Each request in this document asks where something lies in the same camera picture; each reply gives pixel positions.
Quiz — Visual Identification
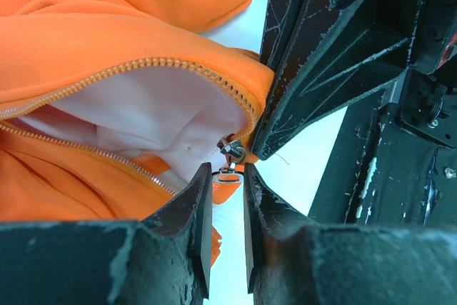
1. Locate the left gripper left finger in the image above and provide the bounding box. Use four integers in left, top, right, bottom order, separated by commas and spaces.
1, 163, 212, 304

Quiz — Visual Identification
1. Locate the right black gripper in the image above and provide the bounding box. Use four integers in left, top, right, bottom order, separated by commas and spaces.
251, 0, 456, 160

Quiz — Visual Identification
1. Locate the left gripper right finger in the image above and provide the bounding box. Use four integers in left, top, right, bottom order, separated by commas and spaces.
243, 164, 456, 304

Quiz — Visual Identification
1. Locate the orange jacket pink lining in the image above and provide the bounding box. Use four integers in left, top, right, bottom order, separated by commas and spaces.
0, 0, 276, 270

